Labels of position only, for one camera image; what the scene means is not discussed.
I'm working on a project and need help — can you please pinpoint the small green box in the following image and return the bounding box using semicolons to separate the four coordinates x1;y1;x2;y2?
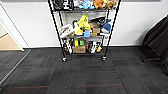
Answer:
78;39;85;47

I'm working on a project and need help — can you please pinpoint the yellow plush toy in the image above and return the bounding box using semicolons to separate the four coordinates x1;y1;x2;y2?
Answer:
73;14;91;36

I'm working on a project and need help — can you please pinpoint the blue and white cap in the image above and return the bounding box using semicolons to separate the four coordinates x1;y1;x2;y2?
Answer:
100;19;113;34

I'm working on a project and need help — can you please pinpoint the white printed box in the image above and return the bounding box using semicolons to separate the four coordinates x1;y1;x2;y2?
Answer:
59;23;75;39

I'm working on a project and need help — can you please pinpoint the small yellow box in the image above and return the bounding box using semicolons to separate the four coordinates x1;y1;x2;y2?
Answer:
74;39;80;47

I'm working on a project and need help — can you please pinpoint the black wire shelf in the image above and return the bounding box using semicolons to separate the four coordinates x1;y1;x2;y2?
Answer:
47;0;122;62

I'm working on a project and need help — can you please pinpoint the black chair with garment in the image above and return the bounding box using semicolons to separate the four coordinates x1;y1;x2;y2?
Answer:
141;14;168;76

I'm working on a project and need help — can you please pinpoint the black white orange package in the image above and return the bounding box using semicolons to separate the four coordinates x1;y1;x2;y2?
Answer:
89;40;103;54

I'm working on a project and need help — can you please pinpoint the cardboard box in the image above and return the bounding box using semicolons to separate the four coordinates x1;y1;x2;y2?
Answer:
72;45;87;54

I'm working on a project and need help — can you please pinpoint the black and white package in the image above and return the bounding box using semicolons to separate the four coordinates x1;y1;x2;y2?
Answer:
63;38;74;54

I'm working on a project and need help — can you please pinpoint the brown plush toy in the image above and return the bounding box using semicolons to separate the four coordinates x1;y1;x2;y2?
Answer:
105;0;118;10

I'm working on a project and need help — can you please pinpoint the small blue cup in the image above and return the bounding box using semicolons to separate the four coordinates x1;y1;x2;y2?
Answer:
83;29;92;38

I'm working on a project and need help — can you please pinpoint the orange plush toy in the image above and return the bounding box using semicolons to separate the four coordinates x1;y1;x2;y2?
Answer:
93;0;108;10

